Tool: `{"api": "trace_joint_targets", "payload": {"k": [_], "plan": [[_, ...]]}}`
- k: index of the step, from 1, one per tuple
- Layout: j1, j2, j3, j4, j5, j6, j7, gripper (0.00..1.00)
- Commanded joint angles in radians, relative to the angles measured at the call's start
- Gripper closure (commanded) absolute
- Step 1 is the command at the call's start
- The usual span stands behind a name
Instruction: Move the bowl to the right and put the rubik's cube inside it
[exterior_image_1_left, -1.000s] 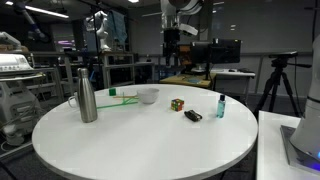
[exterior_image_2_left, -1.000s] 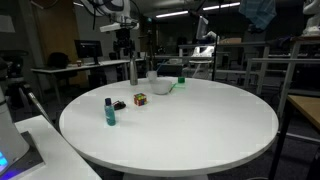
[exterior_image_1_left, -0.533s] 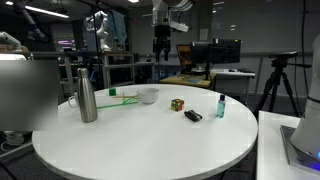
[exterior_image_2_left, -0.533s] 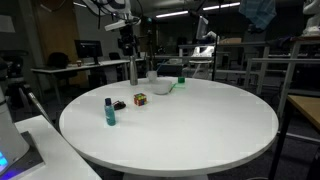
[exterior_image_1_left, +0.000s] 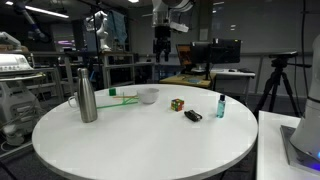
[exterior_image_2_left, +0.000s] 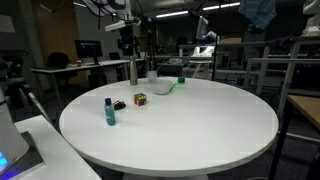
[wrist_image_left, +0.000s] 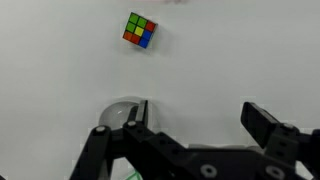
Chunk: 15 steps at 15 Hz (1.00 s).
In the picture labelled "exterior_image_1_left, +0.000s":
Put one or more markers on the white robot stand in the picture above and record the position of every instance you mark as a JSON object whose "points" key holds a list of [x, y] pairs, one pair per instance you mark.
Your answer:
{"points": [[270, 150]]}

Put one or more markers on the blue hanging cloth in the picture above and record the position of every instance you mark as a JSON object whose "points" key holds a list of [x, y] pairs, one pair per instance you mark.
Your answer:
{"points": [[117, 26]]}

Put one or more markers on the long green stick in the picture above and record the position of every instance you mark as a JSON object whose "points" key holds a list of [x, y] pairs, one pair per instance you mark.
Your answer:
{"points": [[116, 105]]}

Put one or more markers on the teal sanitizer bottle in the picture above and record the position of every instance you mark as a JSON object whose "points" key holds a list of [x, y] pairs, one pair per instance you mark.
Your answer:
{"points": [[221, 108]]}

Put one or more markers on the white desk under monitor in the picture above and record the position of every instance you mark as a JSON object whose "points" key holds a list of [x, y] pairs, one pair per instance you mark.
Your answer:
{"points": [[233, 74]]}

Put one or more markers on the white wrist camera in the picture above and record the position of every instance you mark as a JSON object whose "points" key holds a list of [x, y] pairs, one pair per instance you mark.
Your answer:
{"points": [[179, 27]]}

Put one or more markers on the black tripod with camera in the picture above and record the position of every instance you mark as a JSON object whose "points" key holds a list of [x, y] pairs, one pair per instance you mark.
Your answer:
{"points": [[276, 80]]}

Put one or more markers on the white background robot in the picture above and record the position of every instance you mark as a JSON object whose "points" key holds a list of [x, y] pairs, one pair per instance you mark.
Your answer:
{"points": [[101, 30]]}

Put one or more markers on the laptop with orange screen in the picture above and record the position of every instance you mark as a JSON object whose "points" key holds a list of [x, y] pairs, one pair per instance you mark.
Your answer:
{"points": [[183, 55]]}

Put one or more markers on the small green cube block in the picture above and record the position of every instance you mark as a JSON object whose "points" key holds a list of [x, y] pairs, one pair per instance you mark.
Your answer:
{"points": [[112, 92]]}

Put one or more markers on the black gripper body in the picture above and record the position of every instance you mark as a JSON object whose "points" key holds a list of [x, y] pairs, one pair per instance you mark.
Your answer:
{"points": [[162, 38]]}

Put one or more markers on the stainless steel water bottle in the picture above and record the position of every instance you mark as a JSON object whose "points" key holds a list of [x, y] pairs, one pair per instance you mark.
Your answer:
{"points": [[87, 100]]}

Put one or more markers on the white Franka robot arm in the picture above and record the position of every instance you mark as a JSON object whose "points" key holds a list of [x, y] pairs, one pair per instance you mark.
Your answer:
{"points": [[308, 116]]}

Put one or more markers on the grey metal frame table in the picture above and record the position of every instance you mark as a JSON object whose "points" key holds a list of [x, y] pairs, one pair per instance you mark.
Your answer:
{"points": [[116, 66]]}

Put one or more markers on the ceiling light strip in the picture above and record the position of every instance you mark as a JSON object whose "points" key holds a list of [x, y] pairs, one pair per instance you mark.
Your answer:
{"points": [[43, 11]]}

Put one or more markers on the thin wooden stick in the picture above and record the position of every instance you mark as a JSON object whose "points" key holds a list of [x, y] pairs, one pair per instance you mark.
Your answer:
{"points": [[125, 97]]}

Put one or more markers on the grey robot mounting plate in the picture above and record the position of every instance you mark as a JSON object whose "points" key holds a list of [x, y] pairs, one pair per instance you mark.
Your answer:
{"points": [[293, 150]]}

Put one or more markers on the wide black monitor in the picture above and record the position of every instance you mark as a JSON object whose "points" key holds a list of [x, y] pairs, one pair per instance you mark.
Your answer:
{"points": [[220, 51]]}

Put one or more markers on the white mug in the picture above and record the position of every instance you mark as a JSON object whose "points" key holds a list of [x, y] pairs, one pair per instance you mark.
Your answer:
{"points": [[74, 100]]}

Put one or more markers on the white bowl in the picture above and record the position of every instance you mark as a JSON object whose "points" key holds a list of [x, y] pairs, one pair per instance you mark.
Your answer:
{"points": [[148, 95]]}

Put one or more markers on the dark background robot arm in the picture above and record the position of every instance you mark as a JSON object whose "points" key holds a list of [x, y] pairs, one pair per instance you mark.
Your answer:
{"points": [[31, 25]]}

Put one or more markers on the black multitool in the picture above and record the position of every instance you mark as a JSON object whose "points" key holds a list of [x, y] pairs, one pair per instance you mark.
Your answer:
{"points": [[193, 116]]}

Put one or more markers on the multicoloured rubik's cube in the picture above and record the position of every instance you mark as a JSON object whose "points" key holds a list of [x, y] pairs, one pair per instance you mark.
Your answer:
{"points": [[177, 105]]}

